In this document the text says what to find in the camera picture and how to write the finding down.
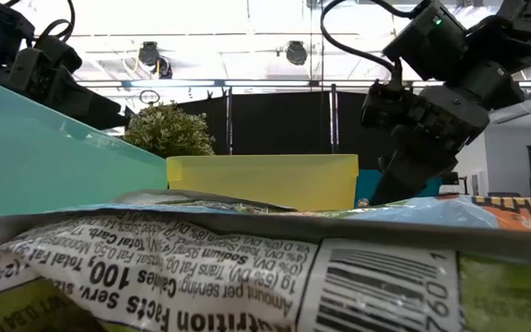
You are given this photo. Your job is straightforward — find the blue wrapper granola bar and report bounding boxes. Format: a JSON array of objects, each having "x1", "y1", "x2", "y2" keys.
[{"x1": 0, "y1": 204, "x2": 531, "y2": 332}]

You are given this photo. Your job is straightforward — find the green plant in black pot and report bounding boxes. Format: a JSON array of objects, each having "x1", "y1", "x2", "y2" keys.
[{"x1": 122, "y1": 101, "x2": 217, "y2": 160}]

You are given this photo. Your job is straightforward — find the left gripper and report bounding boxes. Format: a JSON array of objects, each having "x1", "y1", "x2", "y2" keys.
[{"x1": 9, "y1": 35, "x2": 131, "y2": 132}]

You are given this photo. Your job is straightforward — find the dark blue plastic bin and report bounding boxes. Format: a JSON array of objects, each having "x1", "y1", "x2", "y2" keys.
[{"x1": 354, "y1": 168, "x2": 443, "y2": 207}]

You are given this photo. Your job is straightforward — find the teal translucent plastic bin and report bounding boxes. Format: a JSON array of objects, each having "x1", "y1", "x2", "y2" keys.
[{"x1": 0, "y1": 72, "x2": 169, "y2": 242}]

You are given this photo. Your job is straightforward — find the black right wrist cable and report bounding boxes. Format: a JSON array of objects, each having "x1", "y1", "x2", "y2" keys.
[{"x1": 319, "y1": 0, "x2": 398, "y2": 75}]

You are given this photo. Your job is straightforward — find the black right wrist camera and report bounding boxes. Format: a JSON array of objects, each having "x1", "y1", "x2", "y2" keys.
[{"x1": 360, "y1": 59, "x2": 414, "y2": 131}]

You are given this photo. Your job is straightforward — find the long ceiling light bar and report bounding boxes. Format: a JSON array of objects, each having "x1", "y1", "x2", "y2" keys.
[{"x1": 76, "y1": 78, "x2": 531, "y2": 89}]

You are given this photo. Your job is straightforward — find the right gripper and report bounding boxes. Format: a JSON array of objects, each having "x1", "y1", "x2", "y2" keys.
[{"x1": 370, "y1": 85, "x2": 491, "y2": 207}]

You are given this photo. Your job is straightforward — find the black divider screen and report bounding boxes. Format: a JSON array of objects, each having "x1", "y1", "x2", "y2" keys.
[{"x1": 175, "y1": 89, "x2": 435, "y2": 172}]

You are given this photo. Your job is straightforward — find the black hanging ring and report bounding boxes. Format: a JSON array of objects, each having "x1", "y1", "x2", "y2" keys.
[{"x1": 138, "y1": 89, "x2": 161, "y2": 106}]

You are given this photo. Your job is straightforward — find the yellow translucent plastic bin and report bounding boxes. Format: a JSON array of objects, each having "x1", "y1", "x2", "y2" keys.
[{"x1": 165, "y1": 153, "x2": 360, "y2": 213}]

